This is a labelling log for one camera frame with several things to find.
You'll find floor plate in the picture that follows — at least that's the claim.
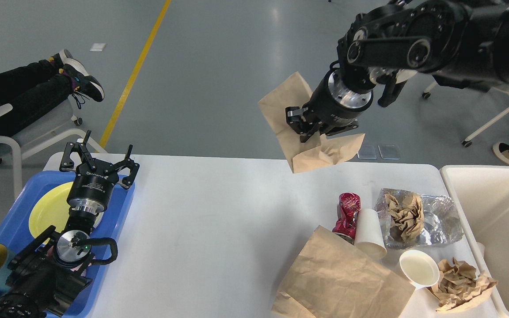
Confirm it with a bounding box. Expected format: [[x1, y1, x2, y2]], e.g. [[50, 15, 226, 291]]
[[357, 144, 378, 160], [378, 144, 401, 160]]

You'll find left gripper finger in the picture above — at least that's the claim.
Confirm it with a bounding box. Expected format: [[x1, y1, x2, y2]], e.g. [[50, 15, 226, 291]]
[[59, 130, 92, 174], [111, 144, 140, 190]]

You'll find clear bag with brown paper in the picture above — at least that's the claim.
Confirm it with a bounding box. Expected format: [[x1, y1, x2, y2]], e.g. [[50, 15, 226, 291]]
[[374, 189, 464, 250]]

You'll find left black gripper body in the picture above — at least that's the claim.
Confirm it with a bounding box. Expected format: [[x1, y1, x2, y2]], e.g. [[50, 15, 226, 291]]
[[66, 167, 119, 215]]

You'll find white paper cup lying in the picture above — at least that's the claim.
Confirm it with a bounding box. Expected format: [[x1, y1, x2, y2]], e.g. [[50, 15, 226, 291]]
[[355, 208, 387, 260]]

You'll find left floor plate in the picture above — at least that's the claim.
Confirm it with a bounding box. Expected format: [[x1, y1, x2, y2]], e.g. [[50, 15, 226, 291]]
[[357, 144, 378, 160]]

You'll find crumpled brown paper ball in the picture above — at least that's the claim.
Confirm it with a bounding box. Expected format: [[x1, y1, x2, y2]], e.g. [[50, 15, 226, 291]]
[[428, 258, 498, 314]]

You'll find right floor plate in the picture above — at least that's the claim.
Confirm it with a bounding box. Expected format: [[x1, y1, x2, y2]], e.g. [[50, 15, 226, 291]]
[[378, 144, 401, 160]]

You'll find person in black clothes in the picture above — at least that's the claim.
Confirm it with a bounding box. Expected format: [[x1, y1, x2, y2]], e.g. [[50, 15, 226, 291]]
[[0, 49, 105, 137]]

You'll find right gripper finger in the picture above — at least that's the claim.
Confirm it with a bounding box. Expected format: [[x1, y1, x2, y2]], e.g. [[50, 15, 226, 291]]
[[285, 106, 325, 143], [325, 120, 359, 136]]

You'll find pale green plate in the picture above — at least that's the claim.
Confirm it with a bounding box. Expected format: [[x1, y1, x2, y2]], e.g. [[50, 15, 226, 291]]
[[92, 210, 104, 229]]

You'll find white plastic bin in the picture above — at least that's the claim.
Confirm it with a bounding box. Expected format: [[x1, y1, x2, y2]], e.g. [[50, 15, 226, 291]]
[[440, 165, 509, 318]]

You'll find grey office chair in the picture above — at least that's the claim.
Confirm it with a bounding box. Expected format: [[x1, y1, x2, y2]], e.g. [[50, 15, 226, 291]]
[[0, 99, 86, 198]]

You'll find white paper cup upright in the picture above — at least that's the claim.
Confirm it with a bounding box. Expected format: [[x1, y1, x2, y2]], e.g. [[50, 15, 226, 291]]
[[397, 250, 440, 290]]

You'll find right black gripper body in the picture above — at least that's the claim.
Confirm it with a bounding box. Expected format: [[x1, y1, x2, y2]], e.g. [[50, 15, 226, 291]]
[[303, 70, 373, 131]]

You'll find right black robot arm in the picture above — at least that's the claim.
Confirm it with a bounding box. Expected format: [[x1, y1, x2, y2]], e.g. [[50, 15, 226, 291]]
[[285, 0, 509, 143]]

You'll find yellow plastic plate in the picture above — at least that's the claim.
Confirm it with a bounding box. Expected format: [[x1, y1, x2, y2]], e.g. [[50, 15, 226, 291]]
[[28, 182, 105, 239]]

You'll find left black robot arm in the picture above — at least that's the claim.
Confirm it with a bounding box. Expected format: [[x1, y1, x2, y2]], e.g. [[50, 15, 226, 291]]
[[0, 131, 140, 318]]

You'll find red crumpled snack wrapper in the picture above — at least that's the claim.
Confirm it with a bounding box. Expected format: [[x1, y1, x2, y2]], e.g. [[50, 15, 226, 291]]
[[332, 193, 361, 244]]

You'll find white office chair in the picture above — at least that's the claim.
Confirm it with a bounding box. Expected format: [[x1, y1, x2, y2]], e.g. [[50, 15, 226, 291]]
[[414, 79, 509, 151]]

